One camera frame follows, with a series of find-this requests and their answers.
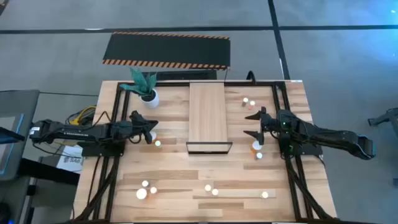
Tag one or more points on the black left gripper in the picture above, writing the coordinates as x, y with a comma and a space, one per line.
132, 130

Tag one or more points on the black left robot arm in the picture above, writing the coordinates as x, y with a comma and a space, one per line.
77, 132

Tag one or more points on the grey side desk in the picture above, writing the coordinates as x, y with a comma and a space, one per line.
28, 102

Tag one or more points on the black hazard-striped floor mat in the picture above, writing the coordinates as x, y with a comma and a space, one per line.
168, 49

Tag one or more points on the small blue bottle red pills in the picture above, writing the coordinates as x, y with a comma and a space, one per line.
259, 155
145, 183
245, 100

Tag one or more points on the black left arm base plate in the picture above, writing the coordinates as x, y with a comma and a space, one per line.
93, 153

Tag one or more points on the black perforated floor strip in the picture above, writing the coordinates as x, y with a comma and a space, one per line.
186, 75

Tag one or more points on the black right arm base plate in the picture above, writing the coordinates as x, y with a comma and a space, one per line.
311, 151

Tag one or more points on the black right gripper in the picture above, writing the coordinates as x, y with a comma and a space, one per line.
272, 126

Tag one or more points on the small pink pill bottle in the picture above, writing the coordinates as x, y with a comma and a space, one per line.
207, 187
153, 190
252, 103

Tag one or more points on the snake plant in white pot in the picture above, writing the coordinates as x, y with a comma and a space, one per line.
150, 101

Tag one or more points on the black aluminium table frame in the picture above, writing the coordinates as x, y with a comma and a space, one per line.
171, 83

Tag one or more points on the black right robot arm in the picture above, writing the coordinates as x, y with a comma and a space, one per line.
335, 140

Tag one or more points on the black stand leg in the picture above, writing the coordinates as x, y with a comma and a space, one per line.
385, 117

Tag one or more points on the black floor beam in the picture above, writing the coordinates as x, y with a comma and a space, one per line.
46, 172

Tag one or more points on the white paper sheet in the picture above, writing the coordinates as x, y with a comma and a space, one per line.
70, 161

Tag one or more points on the dark flat device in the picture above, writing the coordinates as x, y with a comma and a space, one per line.
11, 136

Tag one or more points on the small yellow pill bottle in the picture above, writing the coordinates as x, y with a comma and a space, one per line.
214, 192
264, 194
158, 143

